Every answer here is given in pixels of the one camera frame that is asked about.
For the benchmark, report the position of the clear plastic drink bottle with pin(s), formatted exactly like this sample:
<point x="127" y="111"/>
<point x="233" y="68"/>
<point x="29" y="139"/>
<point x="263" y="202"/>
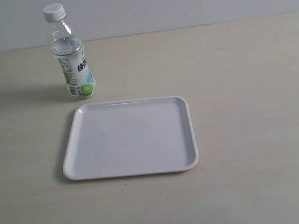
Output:
<point x="69" y="52"/>

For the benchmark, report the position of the white bottle cap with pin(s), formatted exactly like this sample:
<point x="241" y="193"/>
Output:
<point x="54" y="12"/>

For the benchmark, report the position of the white rectangular plastic tray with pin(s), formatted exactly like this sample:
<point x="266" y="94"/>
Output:
<point x="130" y="138"/>

